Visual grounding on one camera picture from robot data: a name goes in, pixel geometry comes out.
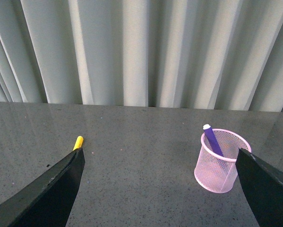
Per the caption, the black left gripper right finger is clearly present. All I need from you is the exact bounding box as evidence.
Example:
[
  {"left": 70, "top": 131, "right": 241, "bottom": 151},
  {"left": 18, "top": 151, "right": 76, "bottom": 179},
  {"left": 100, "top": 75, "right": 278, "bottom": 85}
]
[{"left": 236, "top": 148, "right": 283, "bottom": 227}]

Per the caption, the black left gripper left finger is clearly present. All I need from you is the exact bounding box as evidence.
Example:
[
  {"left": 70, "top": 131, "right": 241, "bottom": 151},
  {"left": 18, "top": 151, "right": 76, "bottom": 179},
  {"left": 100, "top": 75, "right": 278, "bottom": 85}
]
[{"left": 0, "top": 148, "right": 85, "bottom": 227}]

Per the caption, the purple marker pen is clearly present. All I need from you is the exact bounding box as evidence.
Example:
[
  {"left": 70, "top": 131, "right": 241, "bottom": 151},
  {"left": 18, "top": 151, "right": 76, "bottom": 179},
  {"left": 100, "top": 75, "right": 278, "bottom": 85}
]
[{"left": 203, "top": 124, "right": 224, "bottom": 157}]

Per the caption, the pink mesh pen cup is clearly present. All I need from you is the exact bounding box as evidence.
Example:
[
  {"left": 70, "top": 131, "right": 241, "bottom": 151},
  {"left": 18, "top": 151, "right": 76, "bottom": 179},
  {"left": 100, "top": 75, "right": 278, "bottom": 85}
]
[{"left": 194, "top": 129, "right": 251, "bottom": 193}]

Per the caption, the yellow marker pen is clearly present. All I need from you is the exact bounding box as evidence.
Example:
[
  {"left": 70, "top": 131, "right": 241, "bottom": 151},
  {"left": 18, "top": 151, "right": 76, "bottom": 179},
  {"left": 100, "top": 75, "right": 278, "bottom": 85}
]
[{"left": 73, "top": 136, "right": 84, "bottom": 150}]

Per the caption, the grey pleated curtain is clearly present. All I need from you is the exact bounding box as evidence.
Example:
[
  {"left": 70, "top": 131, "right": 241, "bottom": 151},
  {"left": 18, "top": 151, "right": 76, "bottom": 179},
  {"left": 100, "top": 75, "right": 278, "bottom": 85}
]
[{"left": 0, "top": 0, "right": 283, "bottom": 112}]

